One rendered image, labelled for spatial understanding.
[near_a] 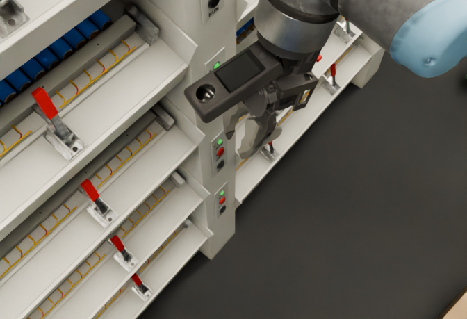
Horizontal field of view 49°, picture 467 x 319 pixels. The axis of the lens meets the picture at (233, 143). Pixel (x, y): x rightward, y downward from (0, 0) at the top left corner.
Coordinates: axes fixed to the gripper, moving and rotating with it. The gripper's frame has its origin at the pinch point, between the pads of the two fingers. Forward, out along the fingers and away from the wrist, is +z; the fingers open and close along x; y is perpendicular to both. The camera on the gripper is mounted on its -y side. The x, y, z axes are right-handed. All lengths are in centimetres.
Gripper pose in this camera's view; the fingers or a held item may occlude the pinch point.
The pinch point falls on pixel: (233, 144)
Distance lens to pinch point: 73.9
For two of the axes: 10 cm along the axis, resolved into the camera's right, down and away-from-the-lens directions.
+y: 8.2, -2.8, 5.0
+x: -5.3, -7.2, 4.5
